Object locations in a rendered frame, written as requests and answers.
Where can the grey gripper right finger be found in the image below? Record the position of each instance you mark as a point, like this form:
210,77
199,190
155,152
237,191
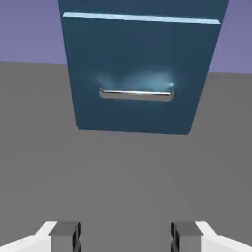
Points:
189,238

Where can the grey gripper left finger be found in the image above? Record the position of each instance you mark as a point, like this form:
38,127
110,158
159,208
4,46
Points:
61,238

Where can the blue drawer front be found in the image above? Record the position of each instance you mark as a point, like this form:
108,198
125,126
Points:
137,59

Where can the blue painted cabinet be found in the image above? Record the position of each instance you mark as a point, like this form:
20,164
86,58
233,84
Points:
137,6

